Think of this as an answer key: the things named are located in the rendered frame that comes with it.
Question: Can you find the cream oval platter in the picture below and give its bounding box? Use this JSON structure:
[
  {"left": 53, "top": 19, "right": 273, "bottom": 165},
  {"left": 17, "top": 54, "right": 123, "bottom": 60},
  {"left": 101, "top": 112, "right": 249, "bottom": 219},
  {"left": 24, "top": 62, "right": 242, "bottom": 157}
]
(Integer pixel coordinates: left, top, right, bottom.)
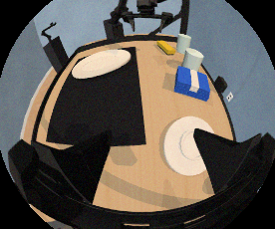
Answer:
[{"left": 72, "top": 50, "right": 131, "bottom": 79}]

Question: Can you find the white round saucer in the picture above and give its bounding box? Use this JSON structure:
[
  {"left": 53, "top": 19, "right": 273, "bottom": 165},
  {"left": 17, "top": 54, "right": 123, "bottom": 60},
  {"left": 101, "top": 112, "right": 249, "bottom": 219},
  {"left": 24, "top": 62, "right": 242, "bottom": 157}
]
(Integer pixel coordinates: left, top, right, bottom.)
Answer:
[{"left": 163, "top": 116, "right": 214, "bottom": 176}]

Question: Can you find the yellow rectangular block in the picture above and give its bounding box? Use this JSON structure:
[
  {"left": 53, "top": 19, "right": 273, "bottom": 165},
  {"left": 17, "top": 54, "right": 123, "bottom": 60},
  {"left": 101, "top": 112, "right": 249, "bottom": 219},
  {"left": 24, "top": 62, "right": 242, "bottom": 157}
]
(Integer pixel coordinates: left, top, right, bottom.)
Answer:
[{"left": 156, "top": 41, "right": 175, "bottom": 55}]

